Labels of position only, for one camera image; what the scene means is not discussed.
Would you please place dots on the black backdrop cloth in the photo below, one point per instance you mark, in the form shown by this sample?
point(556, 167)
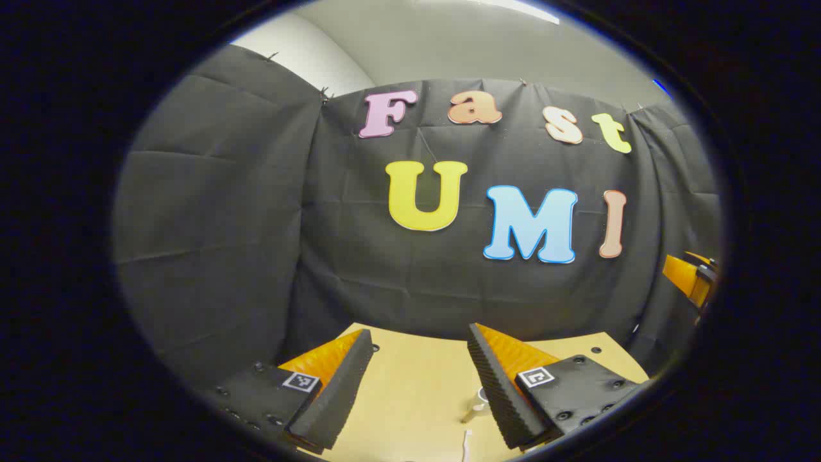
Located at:
point(256, 224)

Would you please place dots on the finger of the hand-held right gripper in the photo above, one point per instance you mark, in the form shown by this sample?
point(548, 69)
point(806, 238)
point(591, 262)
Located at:
point(680, 273)

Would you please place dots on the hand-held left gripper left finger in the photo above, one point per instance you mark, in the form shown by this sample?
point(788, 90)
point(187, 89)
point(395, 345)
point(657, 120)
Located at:
point(340, 398)

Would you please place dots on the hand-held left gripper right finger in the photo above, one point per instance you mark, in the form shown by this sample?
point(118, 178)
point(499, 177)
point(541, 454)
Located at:
point(503, 398)

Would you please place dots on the light wooden desktop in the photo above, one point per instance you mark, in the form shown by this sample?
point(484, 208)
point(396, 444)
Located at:
point(417, 385)

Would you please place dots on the white toothbrush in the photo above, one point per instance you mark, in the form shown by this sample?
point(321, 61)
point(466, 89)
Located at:
point(467, 443)

